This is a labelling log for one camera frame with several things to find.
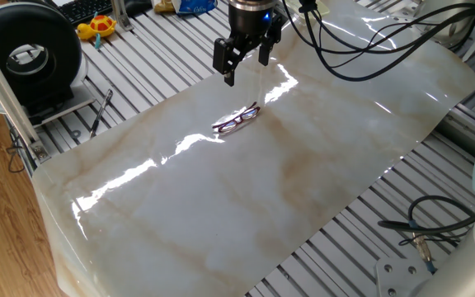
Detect black computer mouse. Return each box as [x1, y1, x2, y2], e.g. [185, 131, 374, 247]
[124, 0, 154, 17]

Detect yellow snack bag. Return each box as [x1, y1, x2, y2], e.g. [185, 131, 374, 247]
[153, 0, 176, 13]

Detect red framed glasses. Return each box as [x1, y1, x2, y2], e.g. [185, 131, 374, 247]
[211, 101, 262, 134]

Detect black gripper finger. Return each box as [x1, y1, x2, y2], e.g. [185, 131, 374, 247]
[212, 34, 250, 87]
[257, 16, 285, 67]

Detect short aluminium upright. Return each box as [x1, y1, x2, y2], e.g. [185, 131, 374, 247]
[111, 0, 134, 32]

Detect black pen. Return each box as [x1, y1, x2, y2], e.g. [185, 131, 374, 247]
[88, 88, 114, 139]

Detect thin black floor cable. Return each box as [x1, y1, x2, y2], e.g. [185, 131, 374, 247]
[5, 127, 26, 174]

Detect metal corner bracket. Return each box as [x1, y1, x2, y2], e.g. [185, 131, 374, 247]
[31, 139, 52, 164]

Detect aluminium frame post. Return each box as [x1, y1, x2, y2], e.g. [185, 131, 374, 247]
[0, 24, 52, 164]

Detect black round fan device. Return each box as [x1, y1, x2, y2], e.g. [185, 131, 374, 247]
[0, 1, 96, 127]

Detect yellow turtle toy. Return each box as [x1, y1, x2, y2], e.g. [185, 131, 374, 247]
[76, 12, 118, 50]

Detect metal plate with screws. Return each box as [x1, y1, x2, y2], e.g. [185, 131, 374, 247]
[388, 3, 422, 24]

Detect aluminium table edge rail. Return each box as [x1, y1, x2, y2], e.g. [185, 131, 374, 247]
[435, 105, 475, 158]

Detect black keyboard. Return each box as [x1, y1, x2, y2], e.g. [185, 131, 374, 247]
[58, 0, 115, 26]

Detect black looped cable with plug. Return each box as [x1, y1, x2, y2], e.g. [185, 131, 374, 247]
[377, 195, 475, 276]

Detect glossy marble pattern mat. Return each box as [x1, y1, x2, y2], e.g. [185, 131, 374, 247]
[31, 0, 475, 297]

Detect blue snack bag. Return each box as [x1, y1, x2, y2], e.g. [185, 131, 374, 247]
[171, 0, 219, 16]

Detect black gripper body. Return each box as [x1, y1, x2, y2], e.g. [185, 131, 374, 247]
[227, 7, 284, 45]

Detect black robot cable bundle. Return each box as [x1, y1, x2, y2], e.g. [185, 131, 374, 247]
[280, 0, 475, 125]

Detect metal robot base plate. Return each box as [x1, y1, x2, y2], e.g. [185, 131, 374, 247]
[374, 256, 432, 297]

